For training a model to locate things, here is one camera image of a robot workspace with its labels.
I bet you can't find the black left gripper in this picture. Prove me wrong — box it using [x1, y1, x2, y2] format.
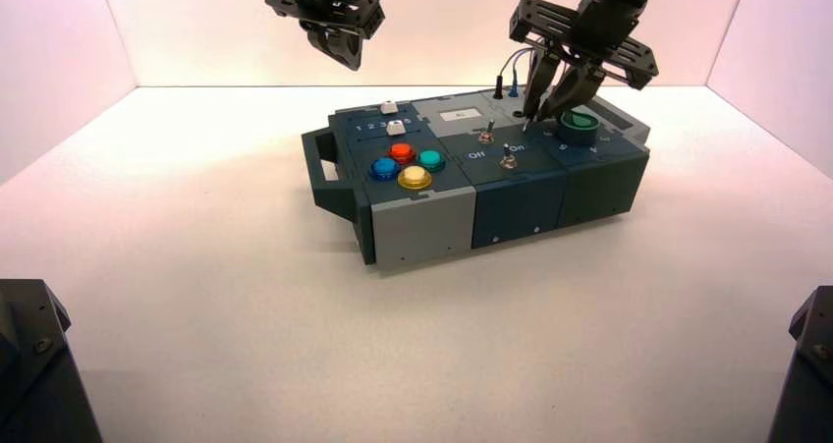
[264, 0, 386, 73]

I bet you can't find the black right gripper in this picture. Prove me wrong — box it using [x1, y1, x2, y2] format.
[508, 0, 660, 126]

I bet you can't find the black banana plug wire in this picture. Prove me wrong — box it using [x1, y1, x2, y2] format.
[493, 46, 541, 135]

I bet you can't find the blue grey modular task box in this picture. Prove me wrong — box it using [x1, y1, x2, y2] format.
[301, 88, 652, 272]

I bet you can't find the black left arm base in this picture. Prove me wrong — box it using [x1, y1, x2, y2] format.
[0, 277, 104, 443]

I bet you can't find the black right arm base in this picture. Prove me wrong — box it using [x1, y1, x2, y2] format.
[767, 285, 833, 443]

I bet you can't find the green rotary knob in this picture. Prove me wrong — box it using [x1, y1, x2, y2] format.
[559, 109, 600, 147]

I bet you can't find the blue push button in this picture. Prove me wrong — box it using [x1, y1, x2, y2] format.
[368, 156, 402, 183]

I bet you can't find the teal push button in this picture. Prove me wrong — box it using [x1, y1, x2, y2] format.
[416, 149, 448, 174]

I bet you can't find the yellow push button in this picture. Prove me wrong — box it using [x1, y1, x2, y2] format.
[397, 164, 434, 192]

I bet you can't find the blue banana plug wire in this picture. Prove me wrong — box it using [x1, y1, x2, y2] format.
[508, 47, 541, 98]

